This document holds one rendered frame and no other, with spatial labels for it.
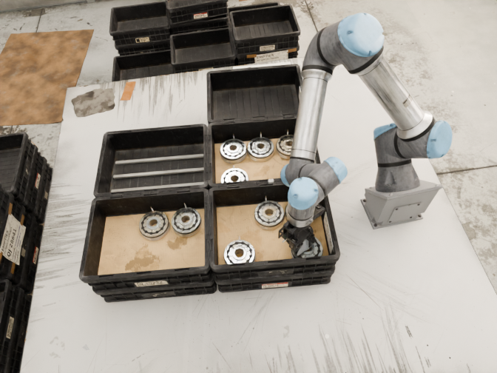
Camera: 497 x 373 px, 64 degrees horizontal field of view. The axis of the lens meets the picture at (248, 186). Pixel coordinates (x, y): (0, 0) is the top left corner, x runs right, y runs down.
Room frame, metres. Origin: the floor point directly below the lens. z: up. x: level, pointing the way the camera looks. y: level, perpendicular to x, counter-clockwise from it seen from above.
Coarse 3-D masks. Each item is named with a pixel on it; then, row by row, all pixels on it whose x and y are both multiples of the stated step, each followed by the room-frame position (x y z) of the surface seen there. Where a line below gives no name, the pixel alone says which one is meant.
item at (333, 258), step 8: (248, 184) 0.76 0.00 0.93; (256, 184) 0.76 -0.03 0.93; (264, 184) 0.76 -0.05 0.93; (272, 184) 0.76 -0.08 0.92; (280, 184) 0.75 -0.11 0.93; (328, 200) 0.67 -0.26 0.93; (328, 208) 0.64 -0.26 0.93; (328, 216) 0.61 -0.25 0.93; (336, 240) 0.53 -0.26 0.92; (336, 248) 0.50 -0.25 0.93; (320, 256) 0.48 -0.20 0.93; (328, 256) 0.48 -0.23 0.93; (336, 256) 0.47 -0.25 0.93; (224, 264) 0.48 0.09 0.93; (232, 264) 0.48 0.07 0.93; (240, 264) 0.48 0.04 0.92; (248, 264) 0.47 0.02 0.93; (256, 264) 0.47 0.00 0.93; (264, 264) 0.47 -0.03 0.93; (272, 264) 0.47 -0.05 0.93; (280, 264) 0.47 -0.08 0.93; (288, 264) 0.47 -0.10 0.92; (296, 264) 0.47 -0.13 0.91; (304, 264) 0.47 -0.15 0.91
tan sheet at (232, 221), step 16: (224, 208) 0.74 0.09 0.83; (240, 208) 0.73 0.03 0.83; (224, 224) 0.67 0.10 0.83; (240, 224) 0.66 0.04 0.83; (256, 224) 0.66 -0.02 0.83; (320, 224) 0.64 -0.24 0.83; (224, 240) 0.61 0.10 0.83; (256, 240) 0.60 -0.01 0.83; (272, 240) 0.59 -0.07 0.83; (320, 240) 0.58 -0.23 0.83; (240, 256) 0.54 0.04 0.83; (256, 256) 0.54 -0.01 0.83; (272, 256) 0.54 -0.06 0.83; (288, 256) 0.53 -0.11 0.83
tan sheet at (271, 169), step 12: (216, 144) 1.04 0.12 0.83; (216, 156) 0.98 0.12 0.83; (276, 156) 0.95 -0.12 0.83; (216, 168) 0.92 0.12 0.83; (228, 168) 0.91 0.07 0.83; (240, 168) 0.91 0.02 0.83; (252, 168) 0.90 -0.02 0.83; (264, 168) 0.90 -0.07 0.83; (276, 168) 0.89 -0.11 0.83; (216, 180) 0.86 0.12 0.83; (252, 180) 0.85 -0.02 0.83
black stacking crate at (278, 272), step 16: (224, 192) 0.75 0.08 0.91; (240, 192) 0.75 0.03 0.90; (256, 192) 0.75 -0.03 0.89; (272, 192) 0.75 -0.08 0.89; (224, 272) 0.48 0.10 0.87; (240, 272) 0.47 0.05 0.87; (256, 272) 0.48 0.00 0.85; (272, 272) 0.47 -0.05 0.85; (288, 272) 0.47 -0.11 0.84; (304, 272) 0.47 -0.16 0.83; (320, 272) 0.47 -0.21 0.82
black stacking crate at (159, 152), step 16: (192, 128) 1.05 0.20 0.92; (112, 144) 1.05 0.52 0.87; (128, 144) 1.05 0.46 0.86; (144, 144) 1.05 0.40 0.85; (160, 144) 1.05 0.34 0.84; (176, 144) 1.05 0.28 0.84; (192, 144) 1.05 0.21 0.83; (112, 160) 0.99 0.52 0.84; (176, 160) 0.98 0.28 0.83; (192, 160) 0.97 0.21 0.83; (112, 176) 0.92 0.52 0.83; (144, 176) 0.91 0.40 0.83; (160, 176) 0.90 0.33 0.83; (176, 176) 0.90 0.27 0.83; (192, 176) 0.89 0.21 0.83
